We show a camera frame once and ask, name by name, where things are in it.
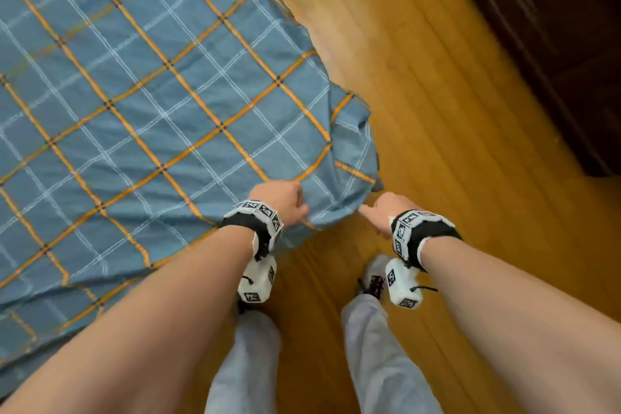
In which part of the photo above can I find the person's right leg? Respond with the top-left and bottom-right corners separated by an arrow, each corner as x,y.
341,294 -> 442,414

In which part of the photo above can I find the person's left leg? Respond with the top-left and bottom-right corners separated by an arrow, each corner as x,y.
204,311 -> 282,414

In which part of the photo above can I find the person's leg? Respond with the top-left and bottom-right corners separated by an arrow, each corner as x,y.
341,294 -> 442,414
204,311 -> 282,414

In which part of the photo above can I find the person's right shoe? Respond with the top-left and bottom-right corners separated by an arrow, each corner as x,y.
358,254 -> 391,301

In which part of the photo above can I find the person's left forearm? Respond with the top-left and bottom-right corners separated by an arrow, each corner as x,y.
0,226 -> 256,414

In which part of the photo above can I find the white black marker wrist camera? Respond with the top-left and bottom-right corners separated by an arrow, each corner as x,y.
386,210 -> 463,311
221,200 -> 285,304

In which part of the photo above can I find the person's right forearm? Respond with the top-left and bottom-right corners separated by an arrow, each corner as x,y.
420,236 -> 621,414

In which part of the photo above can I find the person's right hand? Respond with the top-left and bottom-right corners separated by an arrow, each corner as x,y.
358,191 -> 420,240

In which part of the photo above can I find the person's left hand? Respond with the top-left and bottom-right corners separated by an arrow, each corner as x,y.
248,179 -> 311,228

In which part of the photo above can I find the blue plaid bed sheet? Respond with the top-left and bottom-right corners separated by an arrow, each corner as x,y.
0,0 -> 384,376

